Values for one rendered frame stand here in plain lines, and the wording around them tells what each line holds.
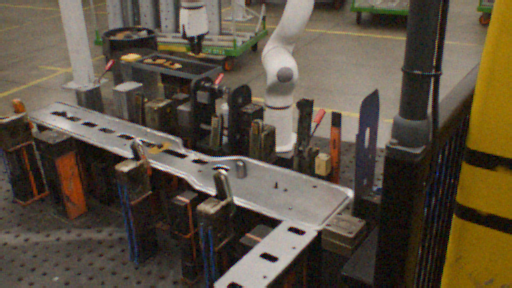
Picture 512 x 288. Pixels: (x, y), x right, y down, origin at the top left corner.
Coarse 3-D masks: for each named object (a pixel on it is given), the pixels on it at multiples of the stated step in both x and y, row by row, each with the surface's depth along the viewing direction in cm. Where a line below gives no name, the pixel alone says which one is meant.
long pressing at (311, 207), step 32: (64, 128) 183; (96, 128) 182; (128, 128) 181; (160, 160) 157; (192, 160) 157; (224, 160) 156; (256, 160) 155; (256, 192) 138; (288, 192) 138; (320, 192) 137; (320, 224) 124
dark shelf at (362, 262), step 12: (444, 228) 116; (372, 240) 113; (360, 252) 109; (372, 252) 109; (348, 264) 106; (360, 264) 105; (372, 264) 105; (348, 276) 103; (360, 276) 102; (372, 276) 102; (432, 276) 101
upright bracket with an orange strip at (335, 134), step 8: (336, 112) 137; (336, 120) 138; (336, 128) 139; (336, 136) 140; (336, 144) 141; (336, 152) 142; (336, 160) 143; (336, 168) 144; (328, 176) 147; (336, 176) 145; (336, 184) 146
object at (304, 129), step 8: (296, 104) 141; (304, 104) 140; (312, 104) 143; (304, 112) 144; (312, 112) 144; (304, 120) 145; (304, 128) 146; (304, 136) 146; (296, 144) 147; (304, 144) 146; (296, 152) 148; (304, 152) 146
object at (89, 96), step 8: (80, 88) 204; (88, 88) 204; (96, 88) 206; (80, 96) 204; (88, 96) 204; (96, 96) 207; (80, 104) 206; (88, 104) 205; (96, 104) 208; (104, 128) 215
